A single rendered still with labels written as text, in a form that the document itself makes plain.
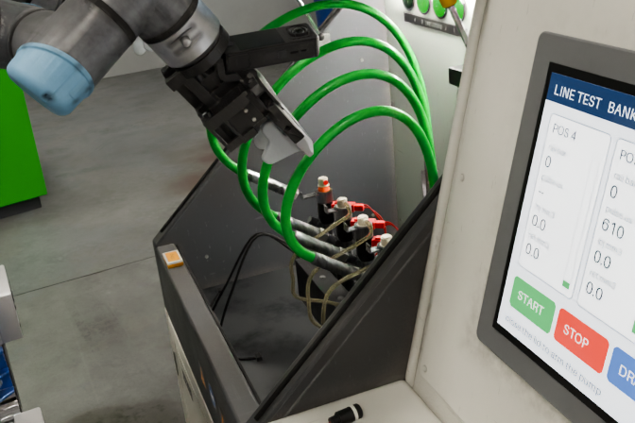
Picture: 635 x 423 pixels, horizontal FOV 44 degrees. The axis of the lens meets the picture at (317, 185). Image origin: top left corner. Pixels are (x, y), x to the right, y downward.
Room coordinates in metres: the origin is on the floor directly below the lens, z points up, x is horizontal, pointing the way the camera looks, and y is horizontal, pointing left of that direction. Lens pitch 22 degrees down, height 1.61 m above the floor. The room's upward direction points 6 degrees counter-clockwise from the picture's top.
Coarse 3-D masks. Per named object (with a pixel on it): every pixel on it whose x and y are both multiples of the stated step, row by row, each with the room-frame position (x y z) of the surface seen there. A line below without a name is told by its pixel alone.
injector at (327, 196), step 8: (320, 192) 1.20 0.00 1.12; (328, 192) 1.20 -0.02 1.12; (320, 200) 1.20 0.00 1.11; (328, 200) 1.20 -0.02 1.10; (320, 208) 1.20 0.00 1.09; (328, 208) 1.20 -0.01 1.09; (312, 216) 1.21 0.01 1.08; (320, 216) 1.20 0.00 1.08; (328, 216) 1.20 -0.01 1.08; (312, 224) 1.20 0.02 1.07; (320, 224) 1.20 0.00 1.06; (328, 224) 1.20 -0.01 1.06
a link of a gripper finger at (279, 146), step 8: (264, 128) 0.88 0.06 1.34; (272, 128) 0.88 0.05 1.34; (272, 136) 0.88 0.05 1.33; (280, 136) 0.89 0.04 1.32; (304, 136) 0.89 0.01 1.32; (272, 144) 0.89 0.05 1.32; (280, 144) 0.89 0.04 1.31; (288, 144) 0.89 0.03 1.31; (296, 144) 0.89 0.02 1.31; (304, 144) 0.90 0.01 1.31; (312, 144) 0.92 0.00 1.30; (264, 152) 0.89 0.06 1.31; (272, 152) 0.89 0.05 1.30; (280, 152) 0.89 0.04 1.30; (288, 152) 0.90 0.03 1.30; (304, 152) 0.90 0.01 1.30; (312, 152) 0.92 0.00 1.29; (264, 160) 0.89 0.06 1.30; (272, 160) 0.89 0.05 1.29; (280, 160) 0.90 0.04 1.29
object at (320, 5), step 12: (324, 0) 1.22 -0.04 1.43; (336, 0) 1.23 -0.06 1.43; (348, 0) 1.23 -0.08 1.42; (288, 12) 1.20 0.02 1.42; (300, 12) 1.21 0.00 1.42; (372, 12) 1.24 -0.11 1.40; (276, 24) 1.19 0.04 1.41; (384, 24) 1.25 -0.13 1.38; (396, 36) 1.26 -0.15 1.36; (408, 48) 1.26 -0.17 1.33; (408, 60) 1.27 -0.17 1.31; (420, 72) 1.27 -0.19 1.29; (420, 84) 1.27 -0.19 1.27; (216, 144) 1.15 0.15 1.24; (216, 156) 1.16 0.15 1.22
